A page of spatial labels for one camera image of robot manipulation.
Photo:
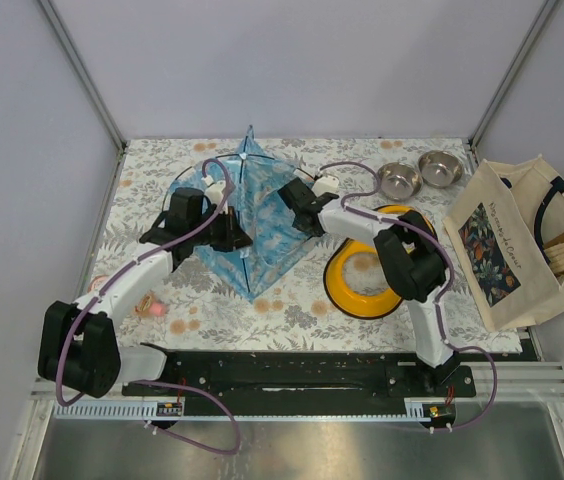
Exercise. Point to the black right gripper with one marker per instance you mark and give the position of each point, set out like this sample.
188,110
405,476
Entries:
313,233

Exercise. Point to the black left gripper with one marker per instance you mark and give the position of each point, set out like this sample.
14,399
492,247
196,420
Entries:
234,236

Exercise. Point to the blue snowman pet tent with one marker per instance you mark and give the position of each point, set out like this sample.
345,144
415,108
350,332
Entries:
188,208

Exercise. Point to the steel pet bowl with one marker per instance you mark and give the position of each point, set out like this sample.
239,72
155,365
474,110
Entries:
440,169
399,181

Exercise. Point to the blue snowman tent mat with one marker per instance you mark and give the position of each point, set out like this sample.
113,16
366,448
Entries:
277,243

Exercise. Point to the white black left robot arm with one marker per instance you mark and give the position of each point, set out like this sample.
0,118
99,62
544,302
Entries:
79,348

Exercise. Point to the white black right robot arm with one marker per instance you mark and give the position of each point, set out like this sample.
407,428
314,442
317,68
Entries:
432,346

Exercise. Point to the pink pet toy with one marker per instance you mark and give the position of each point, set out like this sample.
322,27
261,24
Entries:
149,306

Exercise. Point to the floral white tablecloth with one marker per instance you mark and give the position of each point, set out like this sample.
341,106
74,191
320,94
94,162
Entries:
205,313

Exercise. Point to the beige canvas tote bag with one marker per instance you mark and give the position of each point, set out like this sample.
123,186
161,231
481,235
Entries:
499,227

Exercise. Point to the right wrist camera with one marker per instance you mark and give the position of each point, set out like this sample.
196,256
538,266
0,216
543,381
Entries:
325,184

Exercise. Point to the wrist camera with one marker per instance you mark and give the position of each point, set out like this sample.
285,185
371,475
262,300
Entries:
217,191
325,184

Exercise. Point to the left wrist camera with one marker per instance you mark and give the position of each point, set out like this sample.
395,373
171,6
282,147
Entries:
217,191

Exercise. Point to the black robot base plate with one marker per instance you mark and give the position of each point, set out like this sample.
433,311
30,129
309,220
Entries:
294,375

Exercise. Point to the white slotted cable duct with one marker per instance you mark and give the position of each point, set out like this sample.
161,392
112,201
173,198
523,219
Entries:
250,409

